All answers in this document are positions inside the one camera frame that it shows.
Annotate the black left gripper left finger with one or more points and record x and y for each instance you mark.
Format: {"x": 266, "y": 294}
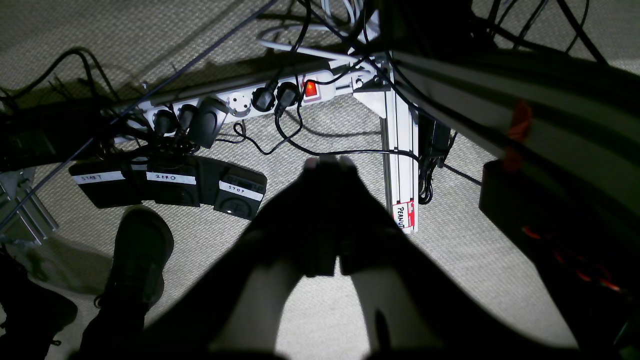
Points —
{"x": 237, "y": 304}

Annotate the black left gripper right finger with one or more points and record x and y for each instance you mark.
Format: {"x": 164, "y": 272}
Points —
{"x": 408, "y": 303}

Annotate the black stop foot pedal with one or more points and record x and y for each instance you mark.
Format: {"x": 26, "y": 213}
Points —
{"x": 240, "y": 192}

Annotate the black zero foot pedal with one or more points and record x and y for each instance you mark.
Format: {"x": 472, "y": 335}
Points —
{"x": 168, "y": 183}

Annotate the white power strip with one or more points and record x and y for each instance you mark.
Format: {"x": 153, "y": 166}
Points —
{"x": 236, "y": 99}

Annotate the aluminium table leg profile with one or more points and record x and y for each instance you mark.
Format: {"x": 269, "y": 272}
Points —
{"x": 399, "y": 136}

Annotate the black power adapter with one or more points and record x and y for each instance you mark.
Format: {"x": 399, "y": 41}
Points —
{"x": 433, "y": 145}

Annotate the black shoe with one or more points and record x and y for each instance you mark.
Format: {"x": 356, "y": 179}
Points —
{"x": 143, "y": 245}

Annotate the black start foot pedal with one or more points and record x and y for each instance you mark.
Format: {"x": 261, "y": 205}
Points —
{"x": 107, "y": 184}

